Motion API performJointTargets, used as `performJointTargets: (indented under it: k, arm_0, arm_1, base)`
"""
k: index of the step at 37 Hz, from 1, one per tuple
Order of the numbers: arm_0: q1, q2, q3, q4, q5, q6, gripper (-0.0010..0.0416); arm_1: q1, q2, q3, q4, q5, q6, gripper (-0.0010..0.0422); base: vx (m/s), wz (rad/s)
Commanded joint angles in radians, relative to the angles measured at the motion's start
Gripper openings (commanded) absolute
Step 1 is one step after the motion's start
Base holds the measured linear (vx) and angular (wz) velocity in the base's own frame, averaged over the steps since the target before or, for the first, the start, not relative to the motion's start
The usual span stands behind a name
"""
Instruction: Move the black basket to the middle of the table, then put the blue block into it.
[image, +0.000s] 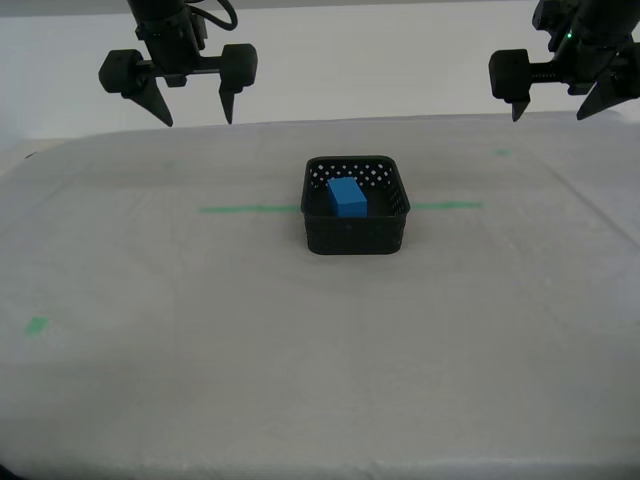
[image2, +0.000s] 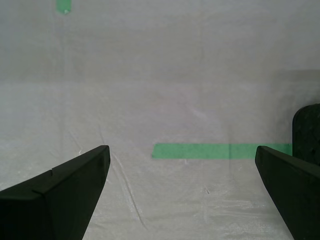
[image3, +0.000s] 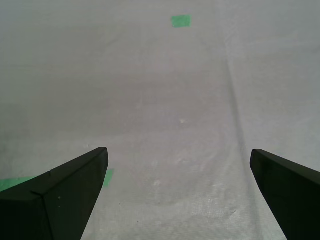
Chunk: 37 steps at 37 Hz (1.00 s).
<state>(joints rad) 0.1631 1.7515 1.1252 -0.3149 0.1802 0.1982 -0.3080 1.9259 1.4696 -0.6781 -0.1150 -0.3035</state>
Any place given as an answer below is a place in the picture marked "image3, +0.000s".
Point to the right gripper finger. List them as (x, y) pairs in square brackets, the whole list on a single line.
[(292, 197), (50, 207)]

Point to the long green tape strip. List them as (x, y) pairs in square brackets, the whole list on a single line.
[(15, 182)]

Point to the translucent plastic table cover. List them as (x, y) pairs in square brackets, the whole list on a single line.
[(175, 112)]

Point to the small green tape mark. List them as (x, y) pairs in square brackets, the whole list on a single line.
[(181, 21)]

